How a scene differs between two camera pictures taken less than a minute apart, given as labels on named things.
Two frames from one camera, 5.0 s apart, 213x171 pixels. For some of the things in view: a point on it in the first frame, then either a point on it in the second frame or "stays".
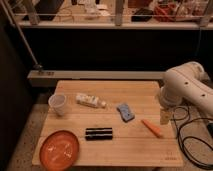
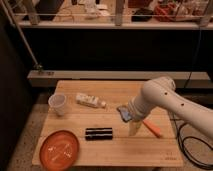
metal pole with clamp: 20,36 stays
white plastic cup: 58,102 stays
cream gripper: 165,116 to 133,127
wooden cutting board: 115,123 stays
